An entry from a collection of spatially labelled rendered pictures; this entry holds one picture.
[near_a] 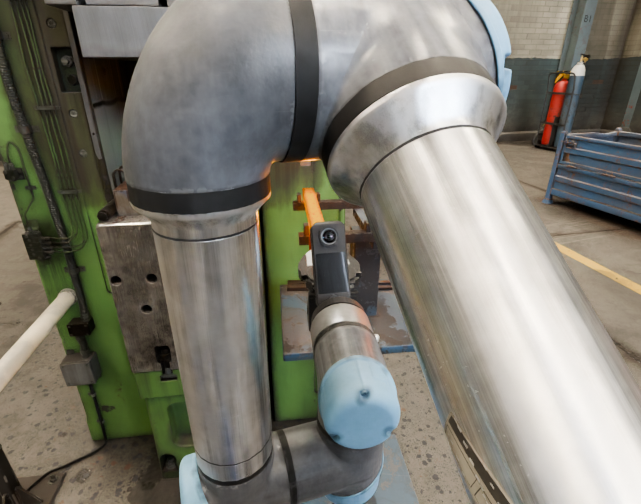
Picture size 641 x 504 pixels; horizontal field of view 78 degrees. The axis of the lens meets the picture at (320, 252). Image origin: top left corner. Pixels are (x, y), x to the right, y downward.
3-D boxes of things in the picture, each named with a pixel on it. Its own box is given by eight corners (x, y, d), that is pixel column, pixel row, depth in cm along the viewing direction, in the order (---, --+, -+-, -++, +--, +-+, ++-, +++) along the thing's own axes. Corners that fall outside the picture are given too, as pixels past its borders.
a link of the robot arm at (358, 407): (321, 462, 38) (321, 394, 34) (312, 380, 48) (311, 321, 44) (401, 455, 38) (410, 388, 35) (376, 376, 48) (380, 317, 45)
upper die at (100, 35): (179, 57, 86) (173, 6, 82) (82, 57, 84) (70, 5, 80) (205, 61, 124) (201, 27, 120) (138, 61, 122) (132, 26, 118)
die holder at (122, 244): (267, 361, 116) (257, 217, 97) (131, 373, 111) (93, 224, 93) (265, 273, 166) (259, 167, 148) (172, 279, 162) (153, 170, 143)
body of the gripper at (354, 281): (304, 309, 63) (310, 359, 52) (303, 260, 59) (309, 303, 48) (352, 306, 64) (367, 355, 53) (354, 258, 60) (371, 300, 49)
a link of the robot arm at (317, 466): (281, 469, 49) (277, 403, 45) (364, 444, 52) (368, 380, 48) (298, 533, 42) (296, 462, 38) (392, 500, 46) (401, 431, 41)
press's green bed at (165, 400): (273, 470, 136) (266, 361, 116) (160, 483, 131) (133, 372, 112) (270, 362, 186) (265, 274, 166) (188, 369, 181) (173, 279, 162)
